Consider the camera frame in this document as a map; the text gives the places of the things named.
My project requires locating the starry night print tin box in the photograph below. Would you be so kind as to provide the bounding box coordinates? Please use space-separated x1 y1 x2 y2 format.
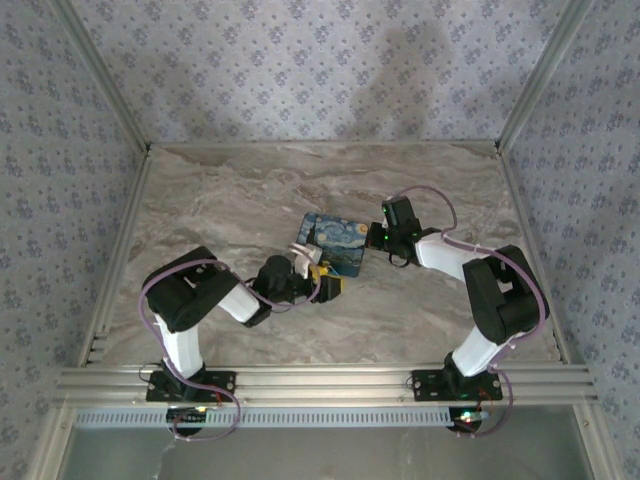
294 211 370 280

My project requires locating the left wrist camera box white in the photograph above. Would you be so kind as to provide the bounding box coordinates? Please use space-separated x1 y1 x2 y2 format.
288 241 322 277

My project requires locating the long aluminium base rail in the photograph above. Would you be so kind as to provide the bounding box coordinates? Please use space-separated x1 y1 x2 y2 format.
55 364 599 407

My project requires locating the aluminium table edge rail short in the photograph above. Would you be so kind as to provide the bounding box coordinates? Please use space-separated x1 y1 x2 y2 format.
148 140 502 150

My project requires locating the grey slotted cable duct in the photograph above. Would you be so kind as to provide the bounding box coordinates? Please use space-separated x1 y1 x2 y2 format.
73 407 464 429

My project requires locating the aluminium table edge rail long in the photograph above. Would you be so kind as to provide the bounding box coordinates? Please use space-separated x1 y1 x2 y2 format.
498 148 572 365
79 148 154 369

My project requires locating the aluminium frame post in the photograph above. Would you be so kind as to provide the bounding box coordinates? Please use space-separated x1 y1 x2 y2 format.
497 0 597 151
52 0 153 153

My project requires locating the aluminium frame leg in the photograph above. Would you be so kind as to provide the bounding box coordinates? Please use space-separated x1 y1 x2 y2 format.
573 404 619 480
28 404 77 480

